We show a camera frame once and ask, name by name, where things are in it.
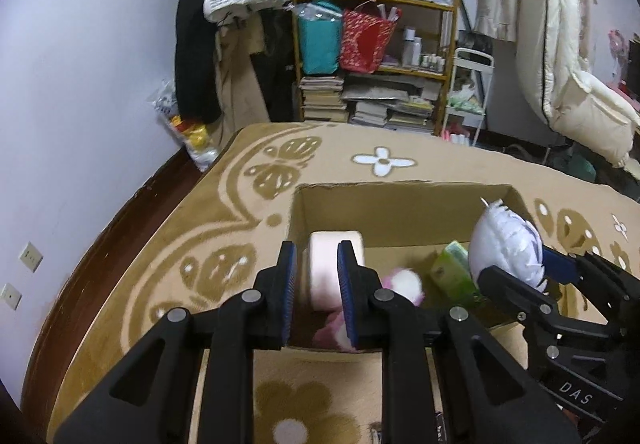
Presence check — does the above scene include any white-haired doll plush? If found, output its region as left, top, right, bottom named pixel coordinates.
left=468, top=200, right=547, bottom=292

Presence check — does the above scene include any green tissue pack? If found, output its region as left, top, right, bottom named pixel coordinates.
left=430, top=240, right=483, bottom=305

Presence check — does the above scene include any pink bear plush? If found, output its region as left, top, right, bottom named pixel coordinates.
left=311, top=268, right=425, bottom=354

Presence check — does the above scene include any pink swiss roll plush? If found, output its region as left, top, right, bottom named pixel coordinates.
left=306, top=230, right=364, bottom=312

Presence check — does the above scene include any open cardboard box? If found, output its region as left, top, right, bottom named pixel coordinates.
left=285, top=180, right=609, bottom=360

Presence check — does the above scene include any beige patterned carpet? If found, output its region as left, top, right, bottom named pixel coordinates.
left=47, top=124, right=639, bottom=443

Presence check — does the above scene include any white rolling cart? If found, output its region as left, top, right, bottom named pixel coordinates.
left=440, top=31, right=496, bottom=147

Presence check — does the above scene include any pile of books right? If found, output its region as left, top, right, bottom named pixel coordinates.
left=342, top=74, right=442, bottom=134

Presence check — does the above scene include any cream folded duvet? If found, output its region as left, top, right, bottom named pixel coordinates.
left=516, top=0, right=639, bottom=178

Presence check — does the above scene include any plastic bag of toys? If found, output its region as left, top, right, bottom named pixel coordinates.
left=148, top=80, right=219, bottom=173

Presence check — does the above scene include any wooden bookshelf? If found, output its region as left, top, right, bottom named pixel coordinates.
left=293, top=0, right=457, bottom=131

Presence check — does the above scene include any stack of books left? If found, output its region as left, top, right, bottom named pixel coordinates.
left=298, top=74, right=349, bottom=123

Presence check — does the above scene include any beige trench coat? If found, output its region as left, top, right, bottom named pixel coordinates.
left=217, top=14, right=270, bottom=138

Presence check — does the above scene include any red patterned bag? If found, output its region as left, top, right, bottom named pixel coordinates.
left=338, top=0, right=402, bottom=74

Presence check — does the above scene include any black hanging coat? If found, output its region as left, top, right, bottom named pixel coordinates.
left=175, top=0, right=221, bottom=124

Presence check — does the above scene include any teal bag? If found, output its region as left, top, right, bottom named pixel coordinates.
left=294, top=0, right=343, bottom=76

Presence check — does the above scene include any lower wall socket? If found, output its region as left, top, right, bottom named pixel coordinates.
left=0, top=282, right=23, bottom=311

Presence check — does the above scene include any wall socket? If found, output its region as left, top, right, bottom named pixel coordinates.
left=20, top=242, right=43, bottom=273
left=0, top=282, right=23, bottom=311

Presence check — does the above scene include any upper wall socket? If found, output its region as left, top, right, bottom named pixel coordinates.
left=20, top=242, right=43, bottom=273

